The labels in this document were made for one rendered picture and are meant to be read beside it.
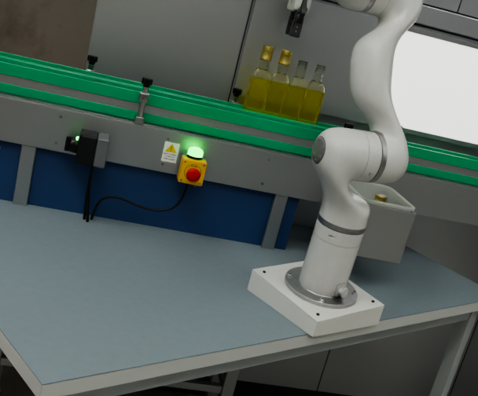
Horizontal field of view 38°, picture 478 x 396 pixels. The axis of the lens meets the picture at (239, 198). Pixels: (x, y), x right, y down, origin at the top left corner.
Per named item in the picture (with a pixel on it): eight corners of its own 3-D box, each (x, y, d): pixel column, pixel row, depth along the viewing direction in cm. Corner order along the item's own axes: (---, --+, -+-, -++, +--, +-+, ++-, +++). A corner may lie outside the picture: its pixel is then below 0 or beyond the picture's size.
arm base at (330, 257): (371, 302, 179) (394, 237, 172) (320, 314, 166) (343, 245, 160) (320, 265, 191) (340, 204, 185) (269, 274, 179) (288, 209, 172)
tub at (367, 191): (382, 211, 221) (391, 185, 218) (409, 238, 200) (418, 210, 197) (331, 201, 217) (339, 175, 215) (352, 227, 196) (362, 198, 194)
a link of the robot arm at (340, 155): (373, 236, 169) (405, 144, 161) (304, 230, 163) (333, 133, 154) (352, 214, 180) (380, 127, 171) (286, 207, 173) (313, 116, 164)
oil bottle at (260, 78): (253, 135, 221) (270, 68, 215) (255, 139, 216) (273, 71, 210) (236, 131, 220) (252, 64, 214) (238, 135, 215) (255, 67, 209)
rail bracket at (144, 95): (145, 125, 198) (155, 78, 195) (145, 130, 192) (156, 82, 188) (130, 122, 198) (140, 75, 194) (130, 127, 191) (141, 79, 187)
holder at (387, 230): (369, 229, 228) (383, 185, 224) (399, 263, 202) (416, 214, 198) (319, 220, 224) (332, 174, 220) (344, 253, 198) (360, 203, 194)
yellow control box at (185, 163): (199, 181, 204) (204, 156, 202) (201, 188, 197) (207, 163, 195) (175, 176, 203) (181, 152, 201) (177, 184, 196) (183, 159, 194)
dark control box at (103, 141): (104, 162, 198) (110, 133, 196) (104, 170, 191) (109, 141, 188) (75, 156, 196) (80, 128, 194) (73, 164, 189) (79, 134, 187)
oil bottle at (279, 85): (270, 139, 222) (288, 73, 217) (273, 143, 217) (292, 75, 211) (254, 135, 221) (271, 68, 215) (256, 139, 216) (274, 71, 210)
